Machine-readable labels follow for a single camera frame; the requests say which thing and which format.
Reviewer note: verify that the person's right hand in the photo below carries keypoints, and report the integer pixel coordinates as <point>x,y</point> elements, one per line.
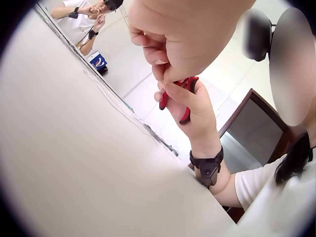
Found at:
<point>197,118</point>

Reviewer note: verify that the person's left hand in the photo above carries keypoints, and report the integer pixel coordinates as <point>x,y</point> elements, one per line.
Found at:
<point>187,29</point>

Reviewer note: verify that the person's right fingers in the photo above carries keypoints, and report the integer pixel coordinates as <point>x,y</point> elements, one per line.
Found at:
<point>159,91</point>

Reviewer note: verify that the person's left thumb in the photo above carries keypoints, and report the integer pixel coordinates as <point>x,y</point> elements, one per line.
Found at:
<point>184,65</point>

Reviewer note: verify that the person's right thumb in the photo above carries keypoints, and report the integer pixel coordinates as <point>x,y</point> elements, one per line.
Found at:
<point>181,95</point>

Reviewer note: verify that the person's left fingers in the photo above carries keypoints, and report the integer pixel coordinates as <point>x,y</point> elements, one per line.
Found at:
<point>150,42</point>

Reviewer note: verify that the small black object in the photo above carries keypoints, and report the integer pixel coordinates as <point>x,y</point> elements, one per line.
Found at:
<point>104,71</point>

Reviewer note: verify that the blue white box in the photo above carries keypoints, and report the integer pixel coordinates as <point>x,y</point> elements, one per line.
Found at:
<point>97,60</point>

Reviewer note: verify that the black wrist band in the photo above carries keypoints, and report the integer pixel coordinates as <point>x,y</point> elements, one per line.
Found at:
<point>207,165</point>

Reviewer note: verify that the brown framed door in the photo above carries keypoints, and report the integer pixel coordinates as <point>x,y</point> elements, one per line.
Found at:
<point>251,128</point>

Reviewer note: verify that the person's body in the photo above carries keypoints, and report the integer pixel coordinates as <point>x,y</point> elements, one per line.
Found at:
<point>271,207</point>

